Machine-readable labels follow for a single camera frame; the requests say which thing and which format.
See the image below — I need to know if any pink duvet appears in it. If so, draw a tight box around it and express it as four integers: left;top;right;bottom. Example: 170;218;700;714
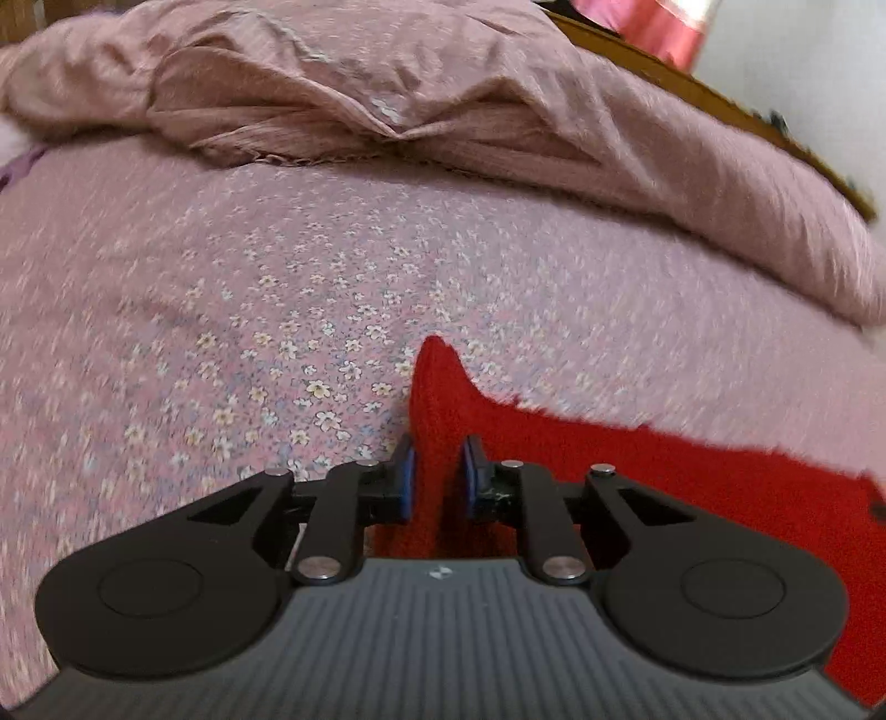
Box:
0;0;886;326

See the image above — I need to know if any red knitted sweater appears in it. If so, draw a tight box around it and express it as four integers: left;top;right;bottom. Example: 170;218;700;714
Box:
370;334;886;707

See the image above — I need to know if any purple cloth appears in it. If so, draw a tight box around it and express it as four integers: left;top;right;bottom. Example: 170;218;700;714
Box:
0;142;49;193

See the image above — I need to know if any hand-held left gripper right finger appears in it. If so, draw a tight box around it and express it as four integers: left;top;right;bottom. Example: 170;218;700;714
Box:
460;435;697;588

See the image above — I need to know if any floral pink curtain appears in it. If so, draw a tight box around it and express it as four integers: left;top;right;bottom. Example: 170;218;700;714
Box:
574;0;714;74

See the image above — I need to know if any wooden bed board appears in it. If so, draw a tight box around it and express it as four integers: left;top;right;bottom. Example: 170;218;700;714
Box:
540;7;880;223

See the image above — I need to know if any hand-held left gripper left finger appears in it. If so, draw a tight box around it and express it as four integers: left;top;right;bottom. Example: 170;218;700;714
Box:
187;433;418;589

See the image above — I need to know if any floral pink bed sheet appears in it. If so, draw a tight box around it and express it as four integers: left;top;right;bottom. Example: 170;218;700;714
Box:
0;131;886;693

